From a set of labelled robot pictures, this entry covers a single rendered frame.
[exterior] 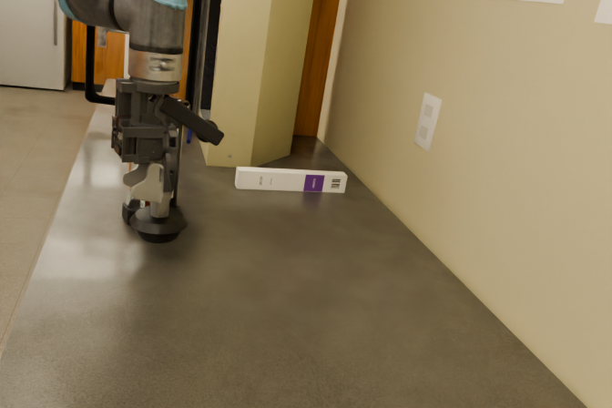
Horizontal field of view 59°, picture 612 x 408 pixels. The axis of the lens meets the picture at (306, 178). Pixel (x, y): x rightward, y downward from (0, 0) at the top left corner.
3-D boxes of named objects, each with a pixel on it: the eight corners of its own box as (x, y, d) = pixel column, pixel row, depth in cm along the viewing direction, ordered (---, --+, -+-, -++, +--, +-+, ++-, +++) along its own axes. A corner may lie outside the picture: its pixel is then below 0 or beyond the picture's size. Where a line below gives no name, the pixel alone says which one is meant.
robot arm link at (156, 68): (173, 47, 82) (191, 56, 75) (171, 77, 83) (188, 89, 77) (123, 44, 78) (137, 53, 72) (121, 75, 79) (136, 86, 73)
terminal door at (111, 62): (191, 115, 159) (204, -28, 146) (84, 101, 155) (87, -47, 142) (192, 115, 160) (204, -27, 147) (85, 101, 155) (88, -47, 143)
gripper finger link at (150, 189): (127, 219, 82) (128, 160, 80) (166, 216, 85) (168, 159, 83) (133, 225, 80) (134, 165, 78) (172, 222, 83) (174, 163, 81)
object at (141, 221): (195, 243, 86) (198, 206, 84) (137, 250, 82) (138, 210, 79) (177, 219, 94) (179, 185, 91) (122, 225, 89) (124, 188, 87)
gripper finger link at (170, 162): (155, 187, 84) (156, 132, 82) (167, 186, 84) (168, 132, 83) (164, 195, 80) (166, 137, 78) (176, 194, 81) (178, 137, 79)
